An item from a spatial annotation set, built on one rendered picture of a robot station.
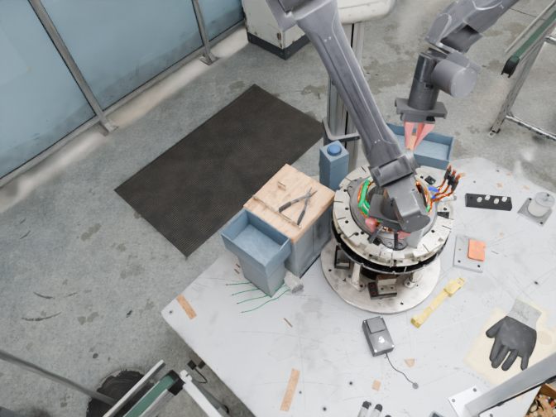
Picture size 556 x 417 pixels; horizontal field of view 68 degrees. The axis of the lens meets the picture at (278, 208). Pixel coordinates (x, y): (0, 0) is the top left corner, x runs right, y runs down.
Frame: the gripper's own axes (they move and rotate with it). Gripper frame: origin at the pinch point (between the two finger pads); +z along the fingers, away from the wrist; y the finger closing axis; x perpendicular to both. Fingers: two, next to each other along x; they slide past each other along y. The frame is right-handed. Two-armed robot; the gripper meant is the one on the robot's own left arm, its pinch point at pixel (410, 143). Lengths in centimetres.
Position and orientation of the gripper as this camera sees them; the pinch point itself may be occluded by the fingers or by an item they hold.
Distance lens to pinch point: 98.8
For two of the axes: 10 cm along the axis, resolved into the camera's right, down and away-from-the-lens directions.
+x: 1.4, -5.8, 8.0
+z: -0.4, 8.1, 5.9
